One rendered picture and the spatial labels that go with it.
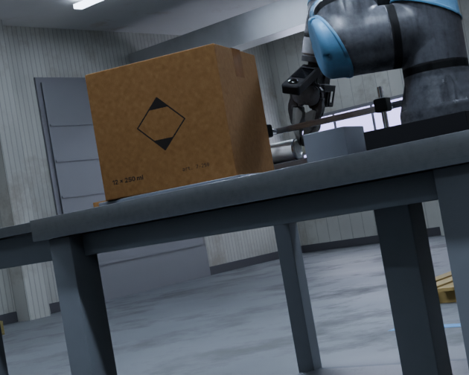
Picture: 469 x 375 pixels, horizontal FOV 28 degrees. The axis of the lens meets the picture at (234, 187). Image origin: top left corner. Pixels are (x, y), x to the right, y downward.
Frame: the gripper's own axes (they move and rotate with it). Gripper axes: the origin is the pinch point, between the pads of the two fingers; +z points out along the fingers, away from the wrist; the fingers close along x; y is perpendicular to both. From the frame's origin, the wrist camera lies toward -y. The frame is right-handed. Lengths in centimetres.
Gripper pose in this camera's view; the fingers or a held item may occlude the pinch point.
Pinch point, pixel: (301, 140)
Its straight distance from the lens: 223.1
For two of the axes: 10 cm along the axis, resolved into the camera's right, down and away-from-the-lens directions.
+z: -1.2, 9.8, 1.5
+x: -8.4, -1.9, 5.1
